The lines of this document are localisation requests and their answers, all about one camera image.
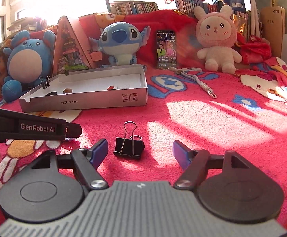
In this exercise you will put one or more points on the black round disc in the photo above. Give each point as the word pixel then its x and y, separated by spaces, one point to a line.
pixel 51 93

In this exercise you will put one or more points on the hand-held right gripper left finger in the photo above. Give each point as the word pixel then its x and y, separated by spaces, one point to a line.
pixel 99 150

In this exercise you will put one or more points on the black smartphone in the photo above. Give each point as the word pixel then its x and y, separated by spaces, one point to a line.
pixel 166 49

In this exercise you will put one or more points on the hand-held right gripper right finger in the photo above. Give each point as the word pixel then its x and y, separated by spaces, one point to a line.
pixel 181 154

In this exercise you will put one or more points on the round blue mouse plush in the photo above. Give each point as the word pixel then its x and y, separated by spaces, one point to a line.
pixel 26 61

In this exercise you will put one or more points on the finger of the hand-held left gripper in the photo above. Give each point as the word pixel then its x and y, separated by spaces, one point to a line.
pixel 73 130

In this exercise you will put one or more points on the white cardboard box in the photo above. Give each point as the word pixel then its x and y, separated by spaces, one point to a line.
pixel 96 100

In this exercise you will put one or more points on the stack of books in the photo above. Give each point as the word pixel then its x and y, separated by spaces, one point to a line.
pixel 27 24

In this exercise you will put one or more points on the blue alien plush toy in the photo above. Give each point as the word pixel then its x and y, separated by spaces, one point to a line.
pixel 120 39

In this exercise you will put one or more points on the white pipe rack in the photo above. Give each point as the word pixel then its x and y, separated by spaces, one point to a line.
pixel 254 9

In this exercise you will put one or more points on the row of books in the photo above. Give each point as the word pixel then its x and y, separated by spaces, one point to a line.
pixel 136 8

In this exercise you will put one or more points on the brown hazelnut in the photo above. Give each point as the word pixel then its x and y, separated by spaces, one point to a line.
pixel 67 91

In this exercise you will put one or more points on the pink triangular miniature house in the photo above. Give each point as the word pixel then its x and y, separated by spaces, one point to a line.
pixel 74 34

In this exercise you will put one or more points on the pink bunny plush toy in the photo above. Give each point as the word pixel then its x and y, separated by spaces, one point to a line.
pixel 217 37

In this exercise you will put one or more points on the wooden board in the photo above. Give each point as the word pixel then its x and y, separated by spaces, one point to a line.
pixel 272 29

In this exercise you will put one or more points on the small black binder clip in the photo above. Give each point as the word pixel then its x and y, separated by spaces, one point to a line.
pixel 45 82

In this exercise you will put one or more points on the small orange object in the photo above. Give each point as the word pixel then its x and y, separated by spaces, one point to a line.
pixel 110 88

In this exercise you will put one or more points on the crumpled red cloth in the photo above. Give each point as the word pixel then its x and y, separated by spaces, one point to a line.
pixel 255 50

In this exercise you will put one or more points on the clear plastic piece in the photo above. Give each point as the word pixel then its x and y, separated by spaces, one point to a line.
pixel 123 86

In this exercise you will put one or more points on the large black binder clip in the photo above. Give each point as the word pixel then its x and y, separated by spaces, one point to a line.
pixel 128 148

